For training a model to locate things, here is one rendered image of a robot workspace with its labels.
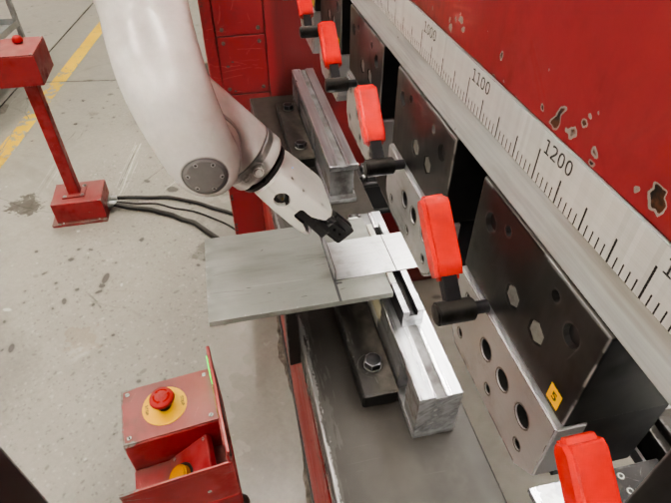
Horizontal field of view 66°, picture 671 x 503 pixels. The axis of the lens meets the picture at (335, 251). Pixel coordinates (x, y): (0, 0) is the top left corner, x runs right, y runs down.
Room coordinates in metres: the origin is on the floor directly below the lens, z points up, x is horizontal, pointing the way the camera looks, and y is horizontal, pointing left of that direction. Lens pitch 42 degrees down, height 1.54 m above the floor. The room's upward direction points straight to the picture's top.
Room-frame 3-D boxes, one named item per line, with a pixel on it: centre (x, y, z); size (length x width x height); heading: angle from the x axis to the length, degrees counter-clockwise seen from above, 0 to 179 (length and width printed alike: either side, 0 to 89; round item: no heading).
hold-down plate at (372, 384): (0.56, -0.03, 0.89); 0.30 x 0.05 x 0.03; 12
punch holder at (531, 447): (0.24, -0.16, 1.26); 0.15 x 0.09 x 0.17; 12
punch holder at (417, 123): (0.44, -0.12, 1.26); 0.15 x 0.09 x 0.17; 12
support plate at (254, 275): (0.58, 0.06, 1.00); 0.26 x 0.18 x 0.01; 102
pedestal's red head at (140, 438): (0.43, 0.26, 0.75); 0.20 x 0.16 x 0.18; 19
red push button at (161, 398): (0.47, 0.28, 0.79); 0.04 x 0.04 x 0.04
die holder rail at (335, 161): (1.15, 0.04, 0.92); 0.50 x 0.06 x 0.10; 12
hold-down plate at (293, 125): (1.18, 0.10, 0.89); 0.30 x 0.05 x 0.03; 12
